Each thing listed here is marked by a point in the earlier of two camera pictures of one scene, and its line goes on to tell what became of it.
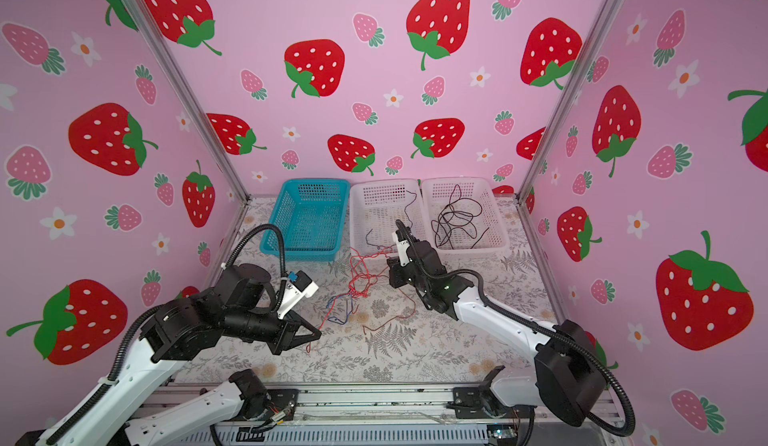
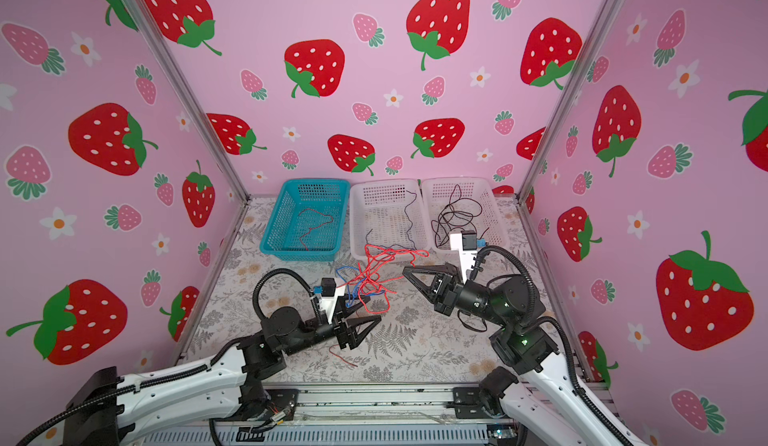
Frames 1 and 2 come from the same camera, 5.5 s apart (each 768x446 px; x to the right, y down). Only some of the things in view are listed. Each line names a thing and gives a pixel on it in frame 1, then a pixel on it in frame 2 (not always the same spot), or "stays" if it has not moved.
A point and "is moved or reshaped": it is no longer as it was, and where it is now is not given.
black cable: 458,214 stays
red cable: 362,278 is moved or reshaped
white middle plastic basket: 374,209 stays
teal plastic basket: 312,215 stays
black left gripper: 292,334 -> 345,335
